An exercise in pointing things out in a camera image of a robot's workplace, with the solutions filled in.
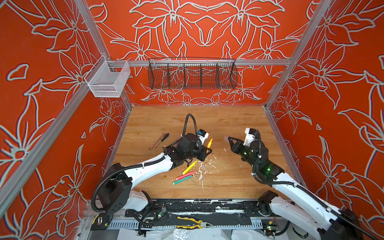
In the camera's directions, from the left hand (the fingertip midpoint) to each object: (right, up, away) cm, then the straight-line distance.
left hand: (211, 149), depth 77 cm
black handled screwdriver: (-30, +2, +23) cm, 38 cm away
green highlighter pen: (-17, -18, +4) cm, 25 cm away
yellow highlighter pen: (-11, -13, +9) cm, 20 cm away
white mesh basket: (-65, +42, +16) cm, 79 cm away
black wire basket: (-10, +47, +20) cm, 52 cm away
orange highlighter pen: (-1, +3, -1) cm, 3 cm away
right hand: (+8, +6, -1) cm, 10 cm away
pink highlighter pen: (-14, -16, +6) cm, 22 cm away
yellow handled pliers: (-6, -33, -9) cm, 35 cm away
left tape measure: (-53, -32, -9) cm, 63 cm away
